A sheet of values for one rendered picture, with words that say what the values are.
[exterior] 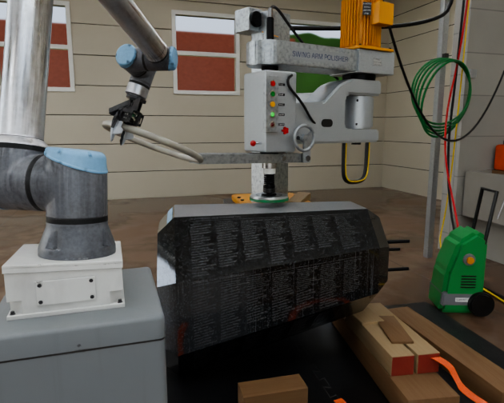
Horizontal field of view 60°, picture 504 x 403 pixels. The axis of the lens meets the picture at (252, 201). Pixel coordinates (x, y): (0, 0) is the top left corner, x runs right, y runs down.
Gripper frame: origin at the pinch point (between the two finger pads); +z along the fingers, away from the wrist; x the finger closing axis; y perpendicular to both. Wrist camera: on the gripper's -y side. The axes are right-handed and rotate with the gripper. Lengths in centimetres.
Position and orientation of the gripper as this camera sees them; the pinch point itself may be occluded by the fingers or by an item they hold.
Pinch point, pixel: (115, 140)
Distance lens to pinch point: 196.5
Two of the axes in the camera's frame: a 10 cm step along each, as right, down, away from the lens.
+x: 4.2, 1.8, 8.9
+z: -3.2, 9.5, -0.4
